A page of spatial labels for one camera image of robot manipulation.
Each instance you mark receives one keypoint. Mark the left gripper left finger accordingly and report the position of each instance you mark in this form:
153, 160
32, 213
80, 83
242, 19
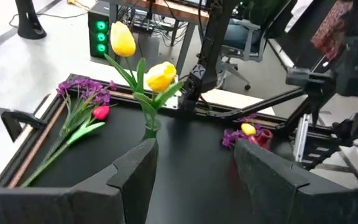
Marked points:
104, 202

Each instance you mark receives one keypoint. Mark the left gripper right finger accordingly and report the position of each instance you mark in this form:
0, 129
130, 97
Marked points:
291, 199

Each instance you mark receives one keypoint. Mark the red ribbed glass vase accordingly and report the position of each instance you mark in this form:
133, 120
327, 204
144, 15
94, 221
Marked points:
264, 140

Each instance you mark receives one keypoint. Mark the yellow tulip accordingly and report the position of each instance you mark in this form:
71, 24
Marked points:
122, 39
161, 76
248, 129

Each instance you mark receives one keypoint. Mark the red tulip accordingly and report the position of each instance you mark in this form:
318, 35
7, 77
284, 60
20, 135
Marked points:
101, 112

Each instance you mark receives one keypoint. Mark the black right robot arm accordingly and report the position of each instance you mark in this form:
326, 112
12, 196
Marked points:
204, 56

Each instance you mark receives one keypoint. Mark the green glass vase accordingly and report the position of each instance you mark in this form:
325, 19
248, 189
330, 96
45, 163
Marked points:
152, 127

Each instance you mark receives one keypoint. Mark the white perforated mounting plate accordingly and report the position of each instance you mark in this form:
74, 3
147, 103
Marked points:
172, 102

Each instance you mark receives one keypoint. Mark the black clamp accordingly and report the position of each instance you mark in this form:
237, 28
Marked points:
14, 118

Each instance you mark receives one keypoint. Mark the computer tower green lights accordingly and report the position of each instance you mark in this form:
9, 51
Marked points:
93, 40

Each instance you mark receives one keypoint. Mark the grey office chair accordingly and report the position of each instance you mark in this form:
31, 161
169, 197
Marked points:
241, 34

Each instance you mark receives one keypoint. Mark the person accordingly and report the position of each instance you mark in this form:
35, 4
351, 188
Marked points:
331, 28

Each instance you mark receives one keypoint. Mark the black floor stand base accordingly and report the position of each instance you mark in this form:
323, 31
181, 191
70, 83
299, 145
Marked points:
30, 25

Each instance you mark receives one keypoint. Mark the wooden top desk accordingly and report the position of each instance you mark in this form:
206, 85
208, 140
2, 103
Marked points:
179, 11

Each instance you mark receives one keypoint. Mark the white metal bracket plate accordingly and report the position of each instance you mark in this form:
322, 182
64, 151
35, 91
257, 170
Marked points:
300, 140

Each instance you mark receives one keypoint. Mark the black diagonal frame bar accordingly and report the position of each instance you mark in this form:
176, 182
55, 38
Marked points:
259, 103

